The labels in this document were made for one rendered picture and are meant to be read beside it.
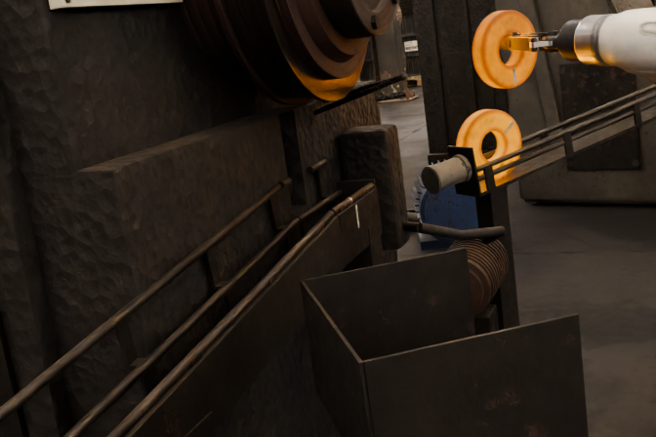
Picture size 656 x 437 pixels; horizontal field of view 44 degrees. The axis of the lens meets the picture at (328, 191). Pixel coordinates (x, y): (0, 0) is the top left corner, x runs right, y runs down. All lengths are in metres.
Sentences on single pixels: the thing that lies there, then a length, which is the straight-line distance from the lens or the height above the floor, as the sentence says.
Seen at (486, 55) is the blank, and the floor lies 0.90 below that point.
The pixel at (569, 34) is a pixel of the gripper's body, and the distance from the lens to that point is 1.56.
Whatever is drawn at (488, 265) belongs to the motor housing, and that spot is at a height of 0.50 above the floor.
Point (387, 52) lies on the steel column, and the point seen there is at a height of 0.61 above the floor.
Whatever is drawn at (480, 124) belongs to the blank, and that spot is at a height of 0.76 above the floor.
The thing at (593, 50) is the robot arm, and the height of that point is 0.90.
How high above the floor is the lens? 1.00
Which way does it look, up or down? 11 degrees down
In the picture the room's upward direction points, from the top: 8 degrees counter-clockwise
